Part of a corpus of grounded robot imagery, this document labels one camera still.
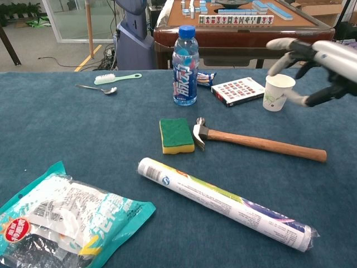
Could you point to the white glass door frame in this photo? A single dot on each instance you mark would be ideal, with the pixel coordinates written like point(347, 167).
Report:
point(53, 22)

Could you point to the green cloth on floor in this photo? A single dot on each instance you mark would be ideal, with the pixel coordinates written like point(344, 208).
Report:
point(39, 23)

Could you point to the blue snack packet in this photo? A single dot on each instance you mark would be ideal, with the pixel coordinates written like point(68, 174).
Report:
point(205, 79)

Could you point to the white box with tile print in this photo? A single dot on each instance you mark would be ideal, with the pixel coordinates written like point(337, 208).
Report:
point(237, 90)

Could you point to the dark slanted table leg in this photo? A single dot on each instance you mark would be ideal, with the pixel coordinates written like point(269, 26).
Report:
point(9, 46)

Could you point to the wooden pole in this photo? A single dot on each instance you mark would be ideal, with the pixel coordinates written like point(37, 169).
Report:
point(89, 33)

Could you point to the purple blue machine base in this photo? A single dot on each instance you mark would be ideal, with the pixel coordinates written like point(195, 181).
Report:
point(134, 47)

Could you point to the straight blue mahjong tile row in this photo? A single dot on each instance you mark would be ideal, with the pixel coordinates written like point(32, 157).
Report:
point(237, 12)

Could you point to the face-up mahjong tile row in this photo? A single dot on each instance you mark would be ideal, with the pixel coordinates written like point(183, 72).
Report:
point(237, 20)

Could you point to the cardboard box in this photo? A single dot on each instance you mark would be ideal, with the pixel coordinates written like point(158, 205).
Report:
point(320, 9)

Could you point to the dark round dish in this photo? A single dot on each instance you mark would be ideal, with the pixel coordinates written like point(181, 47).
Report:
point(230, 3)

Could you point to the brown mahjong table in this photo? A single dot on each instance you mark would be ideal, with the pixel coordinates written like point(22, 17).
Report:
point(237, 36)

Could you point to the blue capped drink bottle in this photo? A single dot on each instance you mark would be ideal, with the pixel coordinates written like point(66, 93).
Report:
point(185, 89)

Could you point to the stacked blue mahjong tiles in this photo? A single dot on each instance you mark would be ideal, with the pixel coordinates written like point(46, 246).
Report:
point(260, 6)

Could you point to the green and yellow sponge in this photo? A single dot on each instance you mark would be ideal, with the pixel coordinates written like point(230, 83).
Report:
point(177, 134)

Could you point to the purple cloth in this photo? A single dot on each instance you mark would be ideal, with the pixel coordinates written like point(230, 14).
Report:
point(351, 44)

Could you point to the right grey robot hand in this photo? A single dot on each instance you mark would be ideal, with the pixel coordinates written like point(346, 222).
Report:
point(340, 61)

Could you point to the long slanted blue tile row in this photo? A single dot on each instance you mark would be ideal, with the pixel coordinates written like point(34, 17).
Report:
point(280, 11)

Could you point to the rolled plastic wrap tube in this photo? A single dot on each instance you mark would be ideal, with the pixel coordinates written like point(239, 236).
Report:
point(223, 201)

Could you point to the light green scrub brush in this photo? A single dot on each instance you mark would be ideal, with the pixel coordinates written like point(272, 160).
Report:
point(104, 79)

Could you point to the metal spoon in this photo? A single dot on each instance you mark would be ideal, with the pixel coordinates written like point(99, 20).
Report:
point(110, 90)

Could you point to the scattered blue mahjong tiles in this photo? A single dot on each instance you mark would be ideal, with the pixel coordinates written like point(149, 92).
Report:
point(192, 10)

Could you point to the green potted plants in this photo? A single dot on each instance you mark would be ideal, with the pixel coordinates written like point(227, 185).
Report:
point(19, 9)

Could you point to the teal plastic food bag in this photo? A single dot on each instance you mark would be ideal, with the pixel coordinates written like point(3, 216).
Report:
point(69, 212)

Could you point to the white paper cup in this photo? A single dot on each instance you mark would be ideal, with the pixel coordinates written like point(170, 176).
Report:
point(274, 97)

